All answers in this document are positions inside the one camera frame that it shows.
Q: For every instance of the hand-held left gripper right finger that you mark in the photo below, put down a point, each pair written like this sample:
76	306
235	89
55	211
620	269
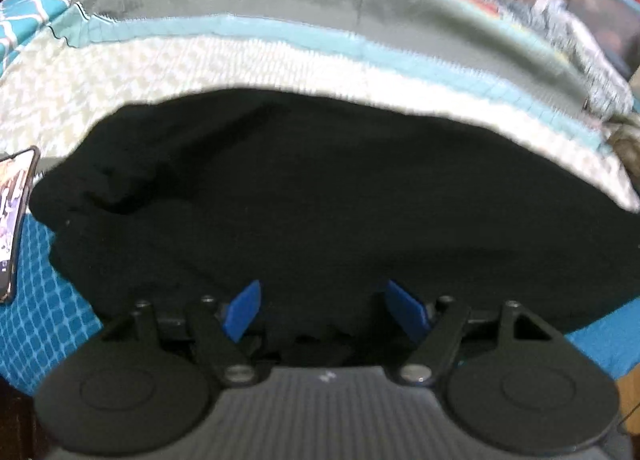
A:
405	310

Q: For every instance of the blue-grey floral cloth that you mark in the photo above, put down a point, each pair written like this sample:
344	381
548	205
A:
590	55

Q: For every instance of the teal patterned pillow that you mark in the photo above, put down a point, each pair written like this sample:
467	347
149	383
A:
30	10

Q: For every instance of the olive clothes pile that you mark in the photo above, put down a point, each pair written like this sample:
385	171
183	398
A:
625	140

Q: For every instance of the black pants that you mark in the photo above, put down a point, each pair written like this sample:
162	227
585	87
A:
325	200

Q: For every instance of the smartphone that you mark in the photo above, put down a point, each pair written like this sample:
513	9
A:
15	220

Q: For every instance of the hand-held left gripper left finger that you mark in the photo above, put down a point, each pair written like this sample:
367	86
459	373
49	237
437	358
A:
245	312

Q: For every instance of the patterned bedsheet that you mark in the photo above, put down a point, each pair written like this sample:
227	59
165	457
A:
250	0

